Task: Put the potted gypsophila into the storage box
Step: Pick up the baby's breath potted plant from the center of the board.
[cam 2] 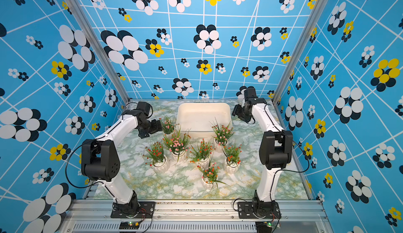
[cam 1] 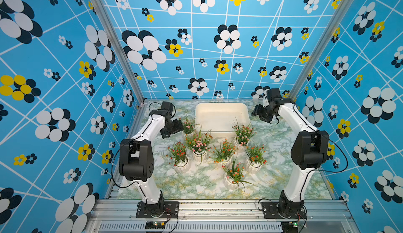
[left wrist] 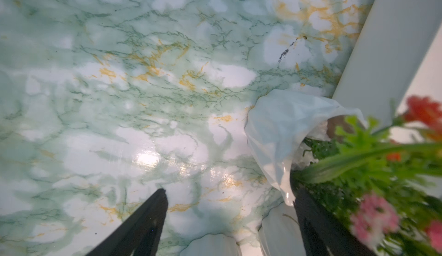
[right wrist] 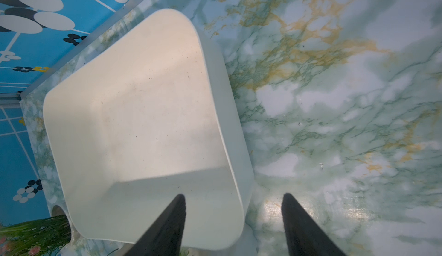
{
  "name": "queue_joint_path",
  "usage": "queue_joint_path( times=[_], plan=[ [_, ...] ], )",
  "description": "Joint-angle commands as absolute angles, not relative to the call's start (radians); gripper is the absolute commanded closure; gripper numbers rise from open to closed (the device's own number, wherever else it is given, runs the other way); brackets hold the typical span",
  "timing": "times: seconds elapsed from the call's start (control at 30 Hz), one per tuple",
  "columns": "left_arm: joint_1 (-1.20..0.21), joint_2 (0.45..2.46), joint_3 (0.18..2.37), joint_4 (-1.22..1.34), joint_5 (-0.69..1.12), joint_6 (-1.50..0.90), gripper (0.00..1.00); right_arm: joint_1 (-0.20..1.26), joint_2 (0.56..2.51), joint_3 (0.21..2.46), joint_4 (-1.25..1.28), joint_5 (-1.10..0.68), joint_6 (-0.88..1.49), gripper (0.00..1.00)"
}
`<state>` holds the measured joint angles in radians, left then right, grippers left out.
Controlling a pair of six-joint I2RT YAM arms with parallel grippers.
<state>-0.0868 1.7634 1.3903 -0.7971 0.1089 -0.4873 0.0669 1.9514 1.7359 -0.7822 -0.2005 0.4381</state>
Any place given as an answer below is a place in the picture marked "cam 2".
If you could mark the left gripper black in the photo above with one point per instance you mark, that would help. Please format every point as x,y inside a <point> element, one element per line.
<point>157,127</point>

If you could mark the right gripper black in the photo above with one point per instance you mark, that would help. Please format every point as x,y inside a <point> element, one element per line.
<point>236,112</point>

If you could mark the potted plant red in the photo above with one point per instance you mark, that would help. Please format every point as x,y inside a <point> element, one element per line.
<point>159,161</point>
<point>232,158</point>

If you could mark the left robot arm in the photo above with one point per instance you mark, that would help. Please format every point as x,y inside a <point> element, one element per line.
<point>100,161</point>

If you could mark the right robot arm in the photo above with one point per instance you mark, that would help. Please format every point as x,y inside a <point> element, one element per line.
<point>275,150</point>

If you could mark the potted plant pink centre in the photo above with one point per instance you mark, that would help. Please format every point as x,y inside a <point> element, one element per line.
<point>178,144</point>

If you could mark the white plastic storage box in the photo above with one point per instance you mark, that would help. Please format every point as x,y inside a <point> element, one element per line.
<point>197,119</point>

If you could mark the potted plant orange centre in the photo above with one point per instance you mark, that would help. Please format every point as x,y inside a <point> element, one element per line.
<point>201,154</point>

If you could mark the potted plant front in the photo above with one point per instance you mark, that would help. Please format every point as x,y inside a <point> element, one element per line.
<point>210,176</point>

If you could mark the left controller board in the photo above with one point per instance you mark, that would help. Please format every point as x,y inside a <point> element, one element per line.
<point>129,225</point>

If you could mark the controller board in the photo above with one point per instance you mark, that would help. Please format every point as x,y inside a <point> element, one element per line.
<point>129,225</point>
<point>263,227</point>

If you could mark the right controller board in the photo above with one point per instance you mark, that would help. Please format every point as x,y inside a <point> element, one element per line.
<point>263,227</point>

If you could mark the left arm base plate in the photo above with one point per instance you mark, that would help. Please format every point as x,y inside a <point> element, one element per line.
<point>133,210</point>

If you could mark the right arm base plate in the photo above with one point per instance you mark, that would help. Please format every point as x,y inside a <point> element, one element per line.
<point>260,210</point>

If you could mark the aluminium front rail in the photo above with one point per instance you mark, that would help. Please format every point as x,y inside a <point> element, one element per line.
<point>196,216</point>

